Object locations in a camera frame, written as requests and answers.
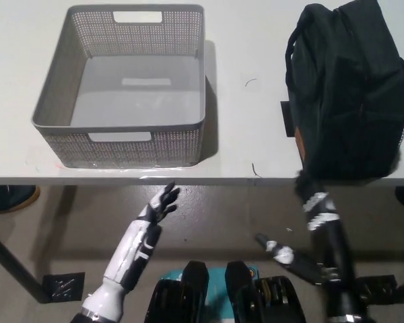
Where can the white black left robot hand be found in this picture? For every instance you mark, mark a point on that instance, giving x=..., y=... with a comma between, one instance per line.
x=138, y=242

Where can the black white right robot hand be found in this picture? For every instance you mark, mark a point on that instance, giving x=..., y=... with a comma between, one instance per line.
x=336, y=245

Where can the black fabric lunch bag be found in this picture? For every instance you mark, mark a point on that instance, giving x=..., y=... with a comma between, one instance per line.
x=353, y=101

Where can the black tape patch rectangular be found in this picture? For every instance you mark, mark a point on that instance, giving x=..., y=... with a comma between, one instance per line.
x=64, y=286
x=377, y=287

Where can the black teal robot torso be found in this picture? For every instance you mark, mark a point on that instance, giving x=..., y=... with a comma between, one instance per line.
x=242, y=296

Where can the black shoe tan sole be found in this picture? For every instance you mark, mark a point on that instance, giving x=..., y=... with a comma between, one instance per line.
x=10, y=198

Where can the black tape patch cross-shaped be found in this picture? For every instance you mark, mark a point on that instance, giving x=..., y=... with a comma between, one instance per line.
x=287, y=117

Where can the grey perforated plastic basket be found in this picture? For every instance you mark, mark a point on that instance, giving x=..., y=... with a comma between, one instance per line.
x=134, y=101

